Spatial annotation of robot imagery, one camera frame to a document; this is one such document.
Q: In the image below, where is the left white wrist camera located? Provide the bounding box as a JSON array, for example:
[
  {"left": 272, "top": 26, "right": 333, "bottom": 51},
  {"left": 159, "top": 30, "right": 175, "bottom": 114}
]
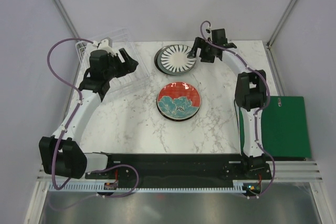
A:
[{"left": 92, "top": 38, "right": 116, "bottom": 55}]

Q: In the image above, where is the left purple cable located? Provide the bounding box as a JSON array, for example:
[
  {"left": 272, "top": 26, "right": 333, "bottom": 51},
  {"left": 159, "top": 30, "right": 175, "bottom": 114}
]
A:
[{"left": 46, "top": 38, "right": 140, "bottom": 198}]

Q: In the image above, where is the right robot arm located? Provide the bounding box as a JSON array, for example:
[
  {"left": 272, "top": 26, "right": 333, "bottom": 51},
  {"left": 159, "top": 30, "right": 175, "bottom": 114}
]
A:
[{"left": 187, "top": 27, "right": 270, "bottom": 179}]

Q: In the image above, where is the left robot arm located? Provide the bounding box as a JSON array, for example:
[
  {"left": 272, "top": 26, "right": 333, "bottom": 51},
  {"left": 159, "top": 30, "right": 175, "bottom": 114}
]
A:
[{"left": 39, "top": 48, "right": 139, "bottom": 179}]

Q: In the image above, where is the red plate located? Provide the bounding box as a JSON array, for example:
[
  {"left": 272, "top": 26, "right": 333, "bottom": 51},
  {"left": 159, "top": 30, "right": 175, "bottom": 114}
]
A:
[{"left": 156, "top": 81, "right": 202, "bottom": 119}]

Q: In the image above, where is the green binder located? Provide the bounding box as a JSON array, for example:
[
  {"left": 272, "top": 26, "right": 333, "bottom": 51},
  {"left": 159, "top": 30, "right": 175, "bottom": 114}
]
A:
[{"left": 234, "top": 95, "right": 312, "bottom": 160}]

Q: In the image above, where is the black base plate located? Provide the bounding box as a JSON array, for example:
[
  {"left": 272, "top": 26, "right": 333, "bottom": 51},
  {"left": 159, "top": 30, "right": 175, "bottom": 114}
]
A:
[{"left": 85, "top": 154, "right": 272, "bottom": 189}]

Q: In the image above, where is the teal green plate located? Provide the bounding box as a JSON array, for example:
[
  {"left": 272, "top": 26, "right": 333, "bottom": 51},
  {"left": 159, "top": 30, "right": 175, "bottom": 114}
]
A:
[{"left": 155, "top": 45, "right": 197, "bottom": 76}]

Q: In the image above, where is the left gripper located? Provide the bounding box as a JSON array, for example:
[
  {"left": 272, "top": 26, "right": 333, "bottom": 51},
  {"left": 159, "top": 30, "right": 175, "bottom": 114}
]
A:
[{"left": 104, "top": 48, "right": 138, "bottom": 81}]

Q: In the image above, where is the white cable duct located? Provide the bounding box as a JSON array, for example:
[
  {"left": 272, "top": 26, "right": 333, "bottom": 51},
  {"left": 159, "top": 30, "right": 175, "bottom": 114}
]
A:
[{"left": 61, "top": 180, "right": 260, "bottom": 194}]

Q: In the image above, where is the white wire dish rack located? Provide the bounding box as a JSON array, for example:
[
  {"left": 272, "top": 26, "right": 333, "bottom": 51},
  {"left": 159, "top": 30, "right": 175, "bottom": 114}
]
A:
[{"left": 75, "top": 28, "right": 149, "bottom": 103}]

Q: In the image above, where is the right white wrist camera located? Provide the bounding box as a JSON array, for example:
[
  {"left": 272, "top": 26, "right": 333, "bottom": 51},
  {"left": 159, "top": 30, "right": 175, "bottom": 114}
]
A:
[{"left": 205, "top": 27, "right": 212, "bottom": 34}]

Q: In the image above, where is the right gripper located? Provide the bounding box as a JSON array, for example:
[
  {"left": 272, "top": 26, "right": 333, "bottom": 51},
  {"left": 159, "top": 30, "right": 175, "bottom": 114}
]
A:
[{"left": 187, "top": 37, "right": 216, "bottom": 63}]

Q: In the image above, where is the white black radial plate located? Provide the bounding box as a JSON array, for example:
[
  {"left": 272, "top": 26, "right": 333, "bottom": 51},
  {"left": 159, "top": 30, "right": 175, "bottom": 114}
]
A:
[{"left": 160, "top": 44, "right": 196, "bottom": 74}]

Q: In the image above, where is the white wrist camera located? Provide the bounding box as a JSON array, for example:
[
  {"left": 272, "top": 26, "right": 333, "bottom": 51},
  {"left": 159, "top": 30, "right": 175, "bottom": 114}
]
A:
[
  {"left": 205, "top": 27, "right": 212, "bottom": 34},
  {"left": 92, "top": 38, "right": 116, "bottom": 55}
]

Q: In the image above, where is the black striped rim plate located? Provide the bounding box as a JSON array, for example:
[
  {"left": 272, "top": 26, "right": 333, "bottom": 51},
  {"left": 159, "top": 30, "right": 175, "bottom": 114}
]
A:
[{"left": 156, "top": 105, "right": 200, "bottom": 122}]

